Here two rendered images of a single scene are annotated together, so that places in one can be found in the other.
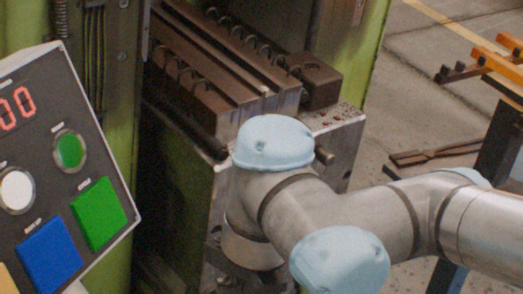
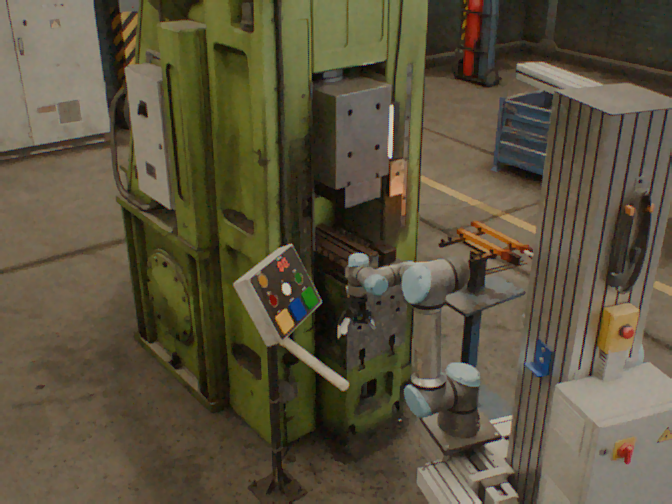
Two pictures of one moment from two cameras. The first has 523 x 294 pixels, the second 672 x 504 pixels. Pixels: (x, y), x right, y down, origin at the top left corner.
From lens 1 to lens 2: 2.15 m
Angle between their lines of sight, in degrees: 9
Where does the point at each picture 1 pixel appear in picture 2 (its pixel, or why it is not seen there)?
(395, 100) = not seen: hidden behind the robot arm
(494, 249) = not seen: hidden behind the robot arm
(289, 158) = (361, 262)
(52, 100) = (291, 262)
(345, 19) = (397, 224)
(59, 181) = (296, 287)
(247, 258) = (355, 292)
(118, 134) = not seen: hidden behind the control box
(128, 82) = (309, 259)
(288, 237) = (362, 279)
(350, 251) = (376, 279)
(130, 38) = (308, 242)
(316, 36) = (384, 233)
